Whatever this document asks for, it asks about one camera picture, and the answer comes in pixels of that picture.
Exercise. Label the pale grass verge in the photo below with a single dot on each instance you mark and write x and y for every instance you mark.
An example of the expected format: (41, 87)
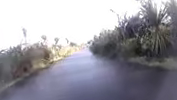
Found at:
(176, 63)

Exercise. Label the pale kerb strip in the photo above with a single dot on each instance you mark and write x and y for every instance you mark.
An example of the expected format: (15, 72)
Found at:
(4, 87)

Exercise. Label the dry grass and shrub bank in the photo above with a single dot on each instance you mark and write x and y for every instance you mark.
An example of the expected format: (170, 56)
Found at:
(17, 63)

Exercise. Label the row of flax bushes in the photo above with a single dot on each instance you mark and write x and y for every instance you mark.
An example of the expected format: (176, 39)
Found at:
(154, 32)

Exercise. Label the dark grey asphalt path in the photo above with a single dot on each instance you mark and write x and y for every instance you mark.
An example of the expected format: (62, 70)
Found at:
(88, 86)

